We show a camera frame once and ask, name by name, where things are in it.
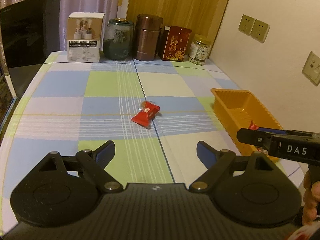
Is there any red candy with gold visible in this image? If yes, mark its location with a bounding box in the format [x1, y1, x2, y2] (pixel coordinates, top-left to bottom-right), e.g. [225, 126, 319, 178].
[249, 120, 259, 131]

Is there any red snack pouch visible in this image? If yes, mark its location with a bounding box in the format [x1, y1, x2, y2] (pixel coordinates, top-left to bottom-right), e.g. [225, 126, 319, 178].
[131, 101, 160, 127]

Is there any person's right hand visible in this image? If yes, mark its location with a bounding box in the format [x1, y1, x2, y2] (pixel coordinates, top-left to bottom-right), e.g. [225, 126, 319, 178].
[302, 171, 320, 225]

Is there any orange plastic tray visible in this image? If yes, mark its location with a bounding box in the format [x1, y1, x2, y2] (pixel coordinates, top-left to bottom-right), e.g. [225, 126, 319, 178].
[211, 88, 282, 156]

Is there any checkered tablecloth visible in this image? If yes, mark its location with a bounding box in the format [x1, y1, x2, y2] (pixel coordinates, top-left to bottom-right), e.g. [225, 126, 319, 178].
[0, 50, 307, 233]

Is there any clear jar yellow lid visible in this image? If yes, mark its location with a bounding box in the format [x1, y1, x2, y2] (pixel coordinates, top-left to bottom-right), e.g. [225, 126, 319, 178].
[188, 34, 212, 66]

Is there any blue milk carton box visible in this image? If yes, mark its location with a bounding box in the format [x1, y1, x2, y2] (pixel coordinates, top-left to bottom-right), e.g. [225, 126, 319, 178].
[1, 75, 16, 129]

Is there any green glass jar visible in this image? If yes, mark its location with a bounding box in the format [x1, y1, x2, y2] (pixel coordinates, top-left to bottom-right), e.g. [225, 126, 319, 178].
[103, 18, 134, 61]

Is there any red gift box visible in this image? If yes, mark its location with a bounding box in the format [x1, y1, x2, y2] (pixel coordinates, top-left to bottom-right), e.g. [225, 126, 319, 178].
[158, 25, 192, 62]

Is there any white product box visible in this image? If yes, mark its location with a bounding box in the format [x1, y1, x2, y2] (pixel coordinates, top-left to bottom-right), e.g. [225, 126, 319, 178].
[66, 12, 105, 63]

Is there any wooden panel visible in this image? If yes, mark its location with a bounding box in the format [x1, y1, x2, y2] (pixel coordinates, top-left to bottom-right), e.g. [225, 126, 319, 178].
[118, 0, 228, 42]

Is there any brown metal canister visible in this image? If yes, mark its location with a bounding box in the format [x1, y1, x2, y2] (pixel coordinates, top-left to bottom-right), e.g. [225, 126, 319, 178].
[132, 14, 163, 61]

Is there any black chair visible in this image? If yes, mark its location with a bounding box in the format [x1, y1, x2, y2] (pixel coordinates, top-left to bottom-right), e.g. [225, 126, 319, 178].
[1, 0, 60, 99]

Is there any wall socket plate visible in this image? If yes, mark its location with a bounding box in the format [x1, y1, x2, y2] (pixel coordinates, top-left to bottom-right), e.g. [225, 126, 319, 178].
[302, 51, 320, 86]

